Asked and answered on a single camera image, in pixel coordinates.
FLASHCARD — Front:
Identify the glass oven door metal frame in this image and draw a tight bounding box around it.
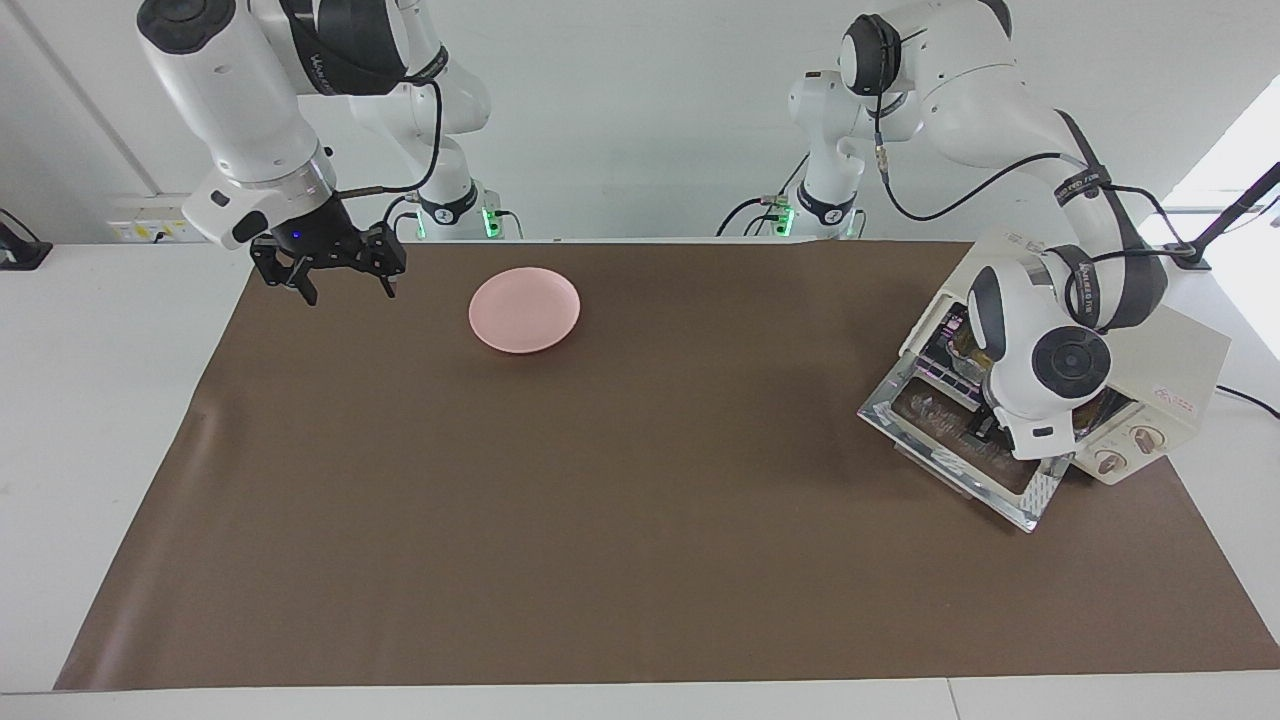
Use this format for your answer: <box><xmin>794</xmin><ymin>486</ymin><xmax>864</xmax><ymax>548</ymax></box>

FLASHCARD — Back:
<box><xmin>858</xmin><ymin>365</ymin><xmax>1076</xmax><ymax>533</ymax></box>

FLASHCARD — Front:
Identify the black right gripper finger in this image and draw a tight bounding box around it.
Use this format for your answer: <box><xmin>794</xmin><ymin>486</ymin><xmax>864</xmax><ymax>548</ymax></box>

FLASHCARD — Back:
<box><xmin>249</xmin><ymin>238</ymin><xmax>320</xmax><ymax>307</ymax></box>
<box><xmin>345</xmin><ymin>224</ymin><xmax>407</xmax><ymax>300</ymax></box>

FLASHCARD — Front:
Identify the cream toaster oven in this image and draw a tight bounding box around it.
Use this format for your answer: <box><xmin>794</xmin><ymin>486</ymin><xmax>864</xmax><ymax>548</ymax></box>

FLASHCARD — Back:
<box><xmin>900</xmin><ymin>228</ymin><xmax>1231</xmax><ymax>486</ymax></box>

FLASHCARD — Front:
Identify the black oven power cable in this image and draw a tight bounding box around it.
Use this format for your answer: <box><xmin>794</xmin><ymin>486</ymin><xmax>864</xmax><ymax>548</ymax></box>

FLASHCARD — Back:
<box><xmin>1215</xmin><ymin>385</ymin><xmax>1280</xmax><ymax>419</ymax></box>

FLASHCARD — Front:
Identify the brown table mat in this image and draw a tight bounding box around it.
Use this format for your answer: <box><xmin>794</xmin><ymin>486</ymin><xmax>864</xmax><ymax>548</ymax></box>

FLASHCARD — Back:
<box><xmin>55</xmin><ymin>240</ymin><xmax>1280</xmax><ymax>691</ymax></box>

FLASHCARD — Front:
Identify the metal oven wire rack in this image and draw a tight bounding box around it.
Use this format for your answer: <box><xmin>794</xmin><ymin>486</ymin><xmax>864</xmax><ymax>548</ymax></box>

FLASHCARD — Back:
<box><xmin>918</xmin><ymin>305</ymin><xmax>1001</xmax><ymax>406</ymax></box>

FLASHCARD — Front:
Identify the white wall power outlet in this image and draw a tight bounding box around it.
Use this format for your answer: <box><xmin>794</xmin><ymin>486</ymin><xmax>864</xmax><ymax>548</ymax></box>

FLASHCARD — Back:
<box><xmin>108</xmin><ymin>195</ymin><xmax>211</xmax><ymax>244</ymax></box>

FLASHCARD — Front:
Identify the black bracket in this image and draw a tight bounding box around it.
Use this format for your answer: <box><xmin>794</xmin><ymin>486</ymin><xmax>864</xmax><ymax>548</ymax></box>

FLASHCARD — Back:
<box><xmin>0</xmin><ymin>208</ymin><xmax>53</xmax><ymax>271</ymax></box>

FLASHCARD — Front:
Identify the pink round plate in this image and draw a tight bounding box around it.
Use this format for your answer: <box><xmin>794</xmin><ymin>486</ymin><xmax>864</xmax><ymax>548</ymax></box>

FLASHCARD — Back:
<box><xmin>468</xmin><ymin>266</ymin><xmax>582</xmax><ymax>355</ymax></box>

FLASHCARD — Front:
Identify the black clamp stand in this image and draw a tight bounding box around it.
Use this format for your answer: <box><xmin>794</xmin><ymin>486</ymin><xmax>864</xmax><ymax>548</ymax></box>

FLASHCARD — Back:
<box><xmin>1165</xmin><ymin>160</ymin><xmax>1280</xmax><ymax>271</ymax></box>

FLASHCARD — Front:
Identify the black left arm base cable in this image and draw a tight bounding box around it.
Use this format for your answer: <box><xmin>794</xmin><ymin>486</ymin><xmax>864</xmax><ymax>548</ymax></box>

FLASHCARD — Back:
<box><xmin>715</xmin><ymin>155</ymin><xmax>811</xmax><ymax>238</ymax></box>

